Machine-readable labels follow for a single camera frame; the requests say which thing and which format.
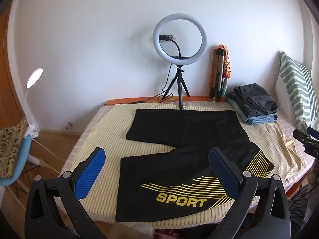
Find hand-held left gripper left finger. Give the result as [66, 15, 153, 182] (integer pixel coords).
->
[24, 147, 107, 239]

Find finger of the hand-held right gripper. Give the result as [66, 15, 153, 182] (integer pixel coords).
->
[293, 129, 315, 146]

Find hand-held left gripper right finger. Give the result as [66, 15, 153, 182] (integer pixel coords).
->
[207, 147, 292, 239]

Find black pants with yellow print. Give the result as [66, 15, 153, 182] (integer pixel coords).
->
[115, 108, 275, 222]

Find dark grey folded pants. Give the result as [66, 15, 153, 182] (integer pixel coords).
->
[233, 83, 278, 117]

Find plaid bed sheet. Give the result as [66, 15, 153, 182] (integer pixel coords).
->
[66, 102, 316, 224]

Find yellow striped blanket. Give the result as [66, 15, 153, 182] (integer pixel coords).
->
[65, 103, 306, 223]

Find pile of folded dark clothes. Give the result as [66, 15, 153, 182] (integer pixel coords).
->
[225, 92, 278, 125]

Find green striped pillow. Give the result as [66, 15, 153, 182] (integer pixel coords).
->
[274, 51, 319, 136]

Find dark cloth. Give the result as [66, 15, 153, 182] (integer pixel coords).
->
[287, 183, 319, 239]

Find red patterned cloth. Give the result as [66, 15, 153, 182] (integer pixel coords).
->
[153, 229, 217, 239]

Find blue chair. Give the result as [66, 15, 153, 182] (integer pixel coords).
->
[0, 127, 43, 197]

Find white cloth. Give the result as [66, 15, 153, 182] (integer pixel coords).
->
[128, 221, 161, 239]

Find leopard print cloth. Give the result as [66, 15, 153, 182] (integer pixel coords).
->
[0, 117, 28, 178]

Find folded silver stand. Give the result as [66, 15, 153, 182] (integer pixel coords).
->
[209, 48, 226, 102]

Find black tripod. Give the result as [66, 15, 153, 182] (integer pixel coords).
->
[163, 65, 190, 110]

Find white clip lamp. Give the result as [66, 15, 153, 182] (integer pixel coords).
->
[24, 68, 44, 138]

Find wooden door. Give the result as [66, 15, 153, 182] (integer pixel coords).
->
[0, 12, 28, 130]

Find black gooseneck phone holder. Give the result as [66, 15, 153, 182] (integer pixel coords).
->
[159, 34, 190, 60]

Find white lamp cable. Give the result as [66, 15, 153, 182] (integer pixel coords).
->
[27, 138, 61, 175]

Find black power cable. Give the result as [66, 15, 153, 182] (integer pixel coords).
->
[125, 63, 175, 105]

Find white ring light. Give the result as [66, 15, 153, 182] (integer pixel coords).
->
[153, 15, 208, 64]

